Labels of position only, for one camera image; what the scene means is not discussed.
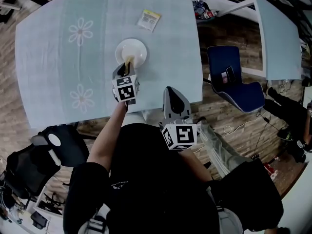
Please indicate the white plate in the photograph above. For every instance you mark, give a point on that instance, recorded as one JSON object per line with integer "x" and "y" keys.
{"x": 136, "y": 49}

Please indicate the clear bottle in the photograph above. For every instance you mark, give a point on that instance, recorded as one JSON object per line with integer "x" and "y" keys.
{"x": 199, "y": 6}

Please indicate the person's black shirt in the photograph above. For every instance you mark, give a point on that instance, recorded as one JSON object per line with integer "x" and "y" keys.
{"x": 158, "y": 184}

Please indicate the person's left forearm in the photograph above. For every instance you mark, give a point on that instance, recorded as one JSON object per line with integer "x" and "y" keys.
{"x": 107, "y": 135}

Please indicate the black office chair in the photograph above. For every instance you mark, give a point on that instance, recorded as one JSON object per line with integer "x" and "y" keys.
{"x": 29, "y": 169}

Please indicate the person's right forearm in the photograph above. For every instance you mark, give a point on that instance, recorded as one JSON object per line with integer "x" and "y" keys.
{"x": 195, "y": 164}

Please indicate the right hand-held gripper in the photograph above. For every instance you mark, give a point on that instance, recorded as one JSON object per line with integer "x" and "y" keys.
{"x": 184, "y": 134}

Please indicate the black phone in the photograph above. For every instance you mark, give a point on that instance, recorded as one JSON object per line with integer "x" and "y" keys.
{"x": 230, "y": 73}

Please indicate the clear packet with yellow label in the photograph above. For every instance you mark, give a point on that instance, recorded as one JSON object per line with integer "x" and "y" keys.
{"x": 148, "y": 20}

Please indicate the grey waist bag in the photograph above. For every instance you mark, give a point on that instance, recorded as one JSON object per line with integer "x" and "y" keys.
{"x": 230, "y": 222}

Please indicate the white table with blue top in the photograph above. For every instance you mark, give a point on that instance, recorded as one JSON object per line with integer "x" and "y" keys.
{"x": 280, "y": 38}

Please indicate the red white small box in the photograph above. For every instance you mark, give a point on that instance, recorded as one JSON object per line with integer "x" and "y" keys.
{"x": 210, "y": 13}

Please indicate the blue chair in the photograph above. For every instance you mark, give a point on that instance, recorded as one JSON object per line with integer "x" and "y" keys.
{"x": 243, "y": 96}

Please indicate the white cylindrical stick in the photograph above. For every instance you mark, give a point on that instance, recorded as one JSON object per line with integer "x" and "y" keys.
{"x": 54, "y": 158}

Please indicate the pink card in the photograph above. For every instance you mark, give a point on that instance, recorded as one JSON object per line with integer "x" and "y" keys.
{"x": 224, "y": 78}

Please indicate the white round disc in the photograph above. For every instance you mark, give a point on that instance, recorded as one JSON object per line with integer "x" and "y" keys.
{"x": 54, "y": 139}

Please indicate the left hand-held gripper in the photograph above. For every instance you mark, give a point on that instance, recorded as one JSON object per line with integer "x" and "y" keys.
{"x": 126, "y": 91}

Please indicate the light blue flowered tablecloth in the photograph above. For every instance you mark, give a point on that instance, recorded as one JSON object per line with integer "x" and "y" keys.
{"x": 48, "y": 69}

